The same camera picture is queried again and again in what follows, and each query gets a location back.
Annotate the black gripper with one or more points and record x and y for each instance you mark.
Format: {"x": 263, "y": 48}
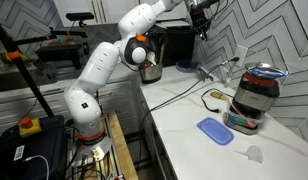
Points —
{"x": 200, "y": 18}

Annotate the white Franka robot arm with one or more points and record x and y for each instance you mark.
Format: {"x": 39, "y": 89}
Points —
{"x": 94, "y": 76}

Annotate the cream spatula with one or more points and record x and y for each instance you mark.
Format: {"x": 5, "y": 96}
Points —
{"x": 151, "y": 58}

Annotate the steel utensil holder pot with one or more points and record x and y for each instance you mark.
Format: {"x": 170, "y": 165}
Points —
{"x": 150, "y": 73}

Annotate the black microwave oven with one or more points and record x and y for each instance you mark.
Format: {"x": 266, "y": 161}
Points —
{"x": 177, "y": 43}

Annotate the purple bowl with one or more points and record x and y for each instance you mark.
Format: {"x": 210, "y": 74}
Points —
{"x": 187, "y": 66}

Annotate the silver metal ladle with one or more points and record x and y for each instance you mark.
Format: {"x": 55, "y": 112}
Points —
{"x": 163, "y": 50}

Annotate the wooden spoons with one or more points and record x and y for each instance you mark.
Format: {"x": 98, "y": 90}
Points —
{"x": 146, "y": 64}

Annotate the clear plastic food container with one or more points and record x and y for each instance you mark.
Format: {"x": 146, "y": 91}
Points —
{"x": 242, "y": 121}

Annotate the blue plastic lid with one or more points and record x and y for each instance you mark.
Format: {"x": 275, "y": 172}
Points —
{"x": 214, "y": 130}

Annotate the wooden plank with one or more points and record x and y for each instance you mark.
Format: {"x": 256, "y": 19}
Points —
{"x": 122, "y": 146}

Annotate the black tripod crossbar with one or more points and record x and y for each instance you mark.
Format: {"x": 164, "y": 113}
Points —
{"x": 60, "y": 33}

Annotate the black tripod pole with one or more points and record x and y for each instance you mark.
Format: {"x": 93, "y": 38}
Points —
{"x": 24, "y": 70}

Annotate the black equipment case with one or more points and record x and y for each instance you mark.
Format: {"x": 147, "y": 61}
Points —
{"x": 44, "y": 146}

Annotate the red emergency stop button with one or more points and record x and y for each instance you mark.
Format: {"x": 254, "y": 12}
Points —
{"x": 29, "y": 126}

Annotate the white wall outlet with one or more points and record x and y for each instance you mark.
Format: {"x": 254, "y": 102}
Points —
{"x": 240, "y": 55}

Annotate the black stereo camera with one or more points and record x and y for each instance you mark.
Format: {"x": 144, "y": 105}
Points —
{"x": 79, "y": 16}

